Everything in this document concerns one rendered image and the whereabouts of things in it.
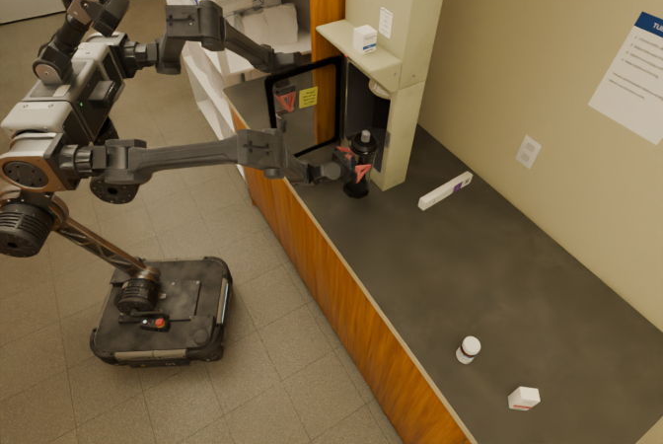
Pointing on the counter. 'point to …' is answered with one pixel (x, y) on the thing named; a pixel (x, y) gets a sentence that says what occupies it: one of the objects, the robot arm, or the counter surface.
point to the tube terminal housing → (411, 35)
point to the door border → (300, 69)
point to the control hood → (343, 34)
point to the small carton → (364, 38)
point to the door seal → (299, 73)
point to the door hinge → (342, 95)
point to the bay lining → (363, 104)
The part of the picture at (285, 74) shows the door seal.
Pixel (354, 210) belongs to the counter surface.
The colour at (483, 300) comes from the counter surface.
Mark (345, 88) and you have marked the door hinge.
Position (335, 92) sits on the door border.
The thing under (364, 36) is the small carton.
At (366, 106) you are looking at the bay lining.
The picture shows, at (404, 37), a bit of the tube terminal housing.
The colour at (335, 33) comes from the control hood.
